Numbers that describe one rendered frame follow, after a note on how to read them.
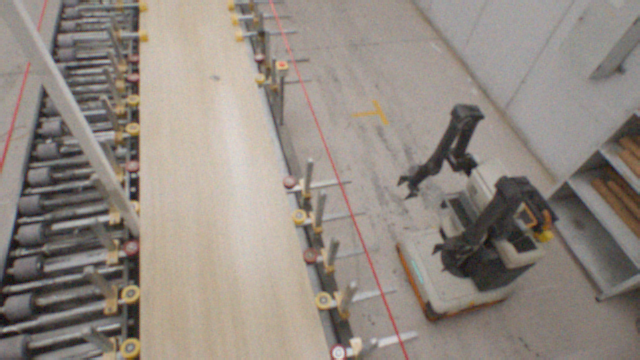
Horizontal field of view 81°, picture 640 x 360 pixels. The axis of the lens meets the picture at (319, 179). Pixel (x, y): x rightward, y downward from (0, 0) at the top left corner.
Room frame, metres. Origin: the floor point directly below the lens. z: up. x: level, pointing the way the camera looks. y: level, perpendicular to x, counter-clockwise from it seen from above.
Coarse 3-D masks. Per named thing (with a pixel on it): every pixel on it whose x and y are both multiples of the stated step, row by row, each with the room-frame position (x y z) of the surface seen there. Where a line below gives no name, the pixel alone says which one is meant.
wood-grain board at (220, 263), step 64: (192, 0) 3.23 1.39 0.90; (192, 64) 2.33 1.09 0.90; (192, 128) 1.68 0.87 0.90; (256, 128) 1.77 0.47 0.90; (192, 192) 1.18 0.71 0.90; (256, 192) 1.25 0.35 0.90; (192, 256) 0.80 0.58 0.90; (256, 256) 0.85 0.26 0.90; (192, 320) 0.49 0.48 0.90; (256, 320) 0.53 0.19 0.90; (320, 320) 0.58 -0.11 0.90
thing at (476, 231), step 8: (504, 176) 1.03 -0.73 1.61; (496, 184) 1.02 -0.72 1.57; (496, 192) 0.99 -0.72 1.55; (496, 200) 0.97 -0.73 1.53; (504, 200) 0.95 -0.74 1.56; (512, 200) 0.93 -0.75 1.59; (520, 200) 0.94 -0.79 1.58; (488, 208) 0.98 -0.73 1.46; (496, 208) 0.95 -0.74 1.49; (480, 216) 0.98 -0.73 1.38; (488, 216) 0.96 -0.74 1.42; (496, 216) 0.97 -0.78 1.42; (472, 224) 0.99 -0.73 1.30; (480, 224) 0.96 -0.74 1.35; (488, 224) 0.96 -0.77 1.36; (464, 232) 1.00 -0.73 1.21; (472, 232) 0.97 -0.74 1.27; (480, 232) 0.96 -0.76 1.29; (472, 240) 0.94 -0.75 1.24; (480, 240) 0.96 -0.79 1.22
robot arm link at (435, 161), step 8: (456, 104) 1.42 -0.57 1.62; (456, 120) 1.38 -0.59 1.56; (464, 120) 1.33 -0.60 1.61; (448, 128) 1.38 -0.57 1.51; (456, 128) 1.35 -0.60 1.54; (464, 128) 1.33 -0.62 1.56; (448, 136) 1.36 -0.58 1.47; (456, 136) 1.36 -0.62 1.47; (440, 144) 1.37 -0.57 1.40; (448, 144) 1.36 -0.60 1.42; (440, 152) 1.36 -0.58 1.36; (432, 160) 1.37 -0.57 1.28; (440, 160) 1.36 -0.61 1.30; (432, 168) 1.34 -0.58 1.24; (440, 168) 1.36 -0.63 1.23
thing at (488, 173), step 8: (488, 160) 1.35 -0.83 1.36; (496, 160) 1.33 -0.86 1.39; (480, 168) 1.31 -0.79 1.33; (488, 168) 1.30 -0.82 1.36; (496, 168) 1.29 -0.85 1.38; (504, 168) 1.29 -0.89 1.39; (480, 176) 1.28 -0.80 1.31; (488, 176) 1.26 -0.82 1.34; (496, 176) 1.25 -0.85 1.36; (480, 184) 1.23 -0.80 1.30; (488, 184) 1.22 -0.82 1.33; (488, 192) 1.18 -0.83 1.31
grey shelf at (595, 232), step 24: (624, 120) 2.13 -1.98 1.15; (600, 144) 2.13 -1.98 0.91; (576, 168) 2.13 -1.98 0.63; (600, 168) 2.29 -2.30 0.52; (624, 168) 1.93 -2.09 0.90; (552, 192) 2.13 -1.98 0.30; (576, 192) 2.31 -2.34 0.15; (576, 216) 2.04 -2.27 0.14; (600, 216) 1.78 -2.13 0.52; (576, 240) 1.79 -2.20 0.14; (600, 240) 1.83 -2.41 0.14; (624, 240) 1.59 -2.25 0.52; (600, 264) 1.60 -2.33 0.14; (624, 264) 1.63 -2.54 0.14; (624, 288) 1.34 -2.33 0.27
